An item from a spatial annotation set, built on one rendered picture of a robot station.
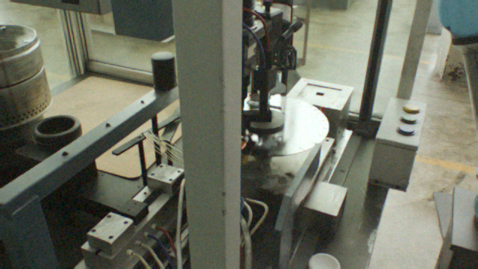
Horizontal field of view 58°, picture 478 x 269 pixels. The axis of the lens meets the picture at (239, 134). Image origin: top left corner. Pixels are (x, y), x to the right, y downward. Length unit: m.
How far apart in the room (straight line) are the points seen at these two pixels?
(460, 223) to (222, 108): 0.97
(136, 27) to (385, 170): 0.76
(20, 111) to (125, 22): 0.53
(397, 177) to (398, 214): 1.17
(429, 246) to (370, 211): 1.13
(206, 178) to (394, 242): 1.92
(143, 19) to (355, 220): 0.70
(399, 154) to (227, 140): 0.91
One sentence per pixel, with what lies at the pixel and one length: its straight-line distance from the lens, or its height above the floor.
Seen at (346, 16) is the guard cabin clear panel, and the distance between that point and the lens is 1.44.
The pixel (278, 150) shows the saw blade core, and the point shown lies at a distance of 0.99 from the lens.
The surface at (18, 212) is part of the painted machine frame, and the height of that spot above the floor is 1.02.
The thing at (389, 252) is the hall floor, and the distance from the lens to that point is 2.19.
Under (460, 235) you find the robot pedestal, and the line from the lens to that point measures 1.19.
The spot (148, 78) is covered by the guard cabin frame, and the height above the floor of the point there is 0.77.
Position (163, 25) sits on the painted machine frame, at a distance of 0.84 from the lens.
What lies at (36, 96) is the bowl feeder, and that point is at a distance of 1.34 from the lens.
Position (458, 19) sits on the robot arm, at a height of 1.27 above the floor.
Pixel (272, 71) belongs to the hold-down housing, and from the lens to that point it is 0.96.
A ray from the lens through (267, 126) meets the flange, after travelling 1.06.
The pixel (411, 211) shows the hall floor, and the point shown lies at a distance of 2.45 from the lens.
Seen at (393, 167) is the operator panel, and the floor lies 0.82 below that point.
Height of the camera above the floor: 1.48
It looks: 31 degrees down
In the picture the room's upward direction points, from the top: 1 degrees clockwise
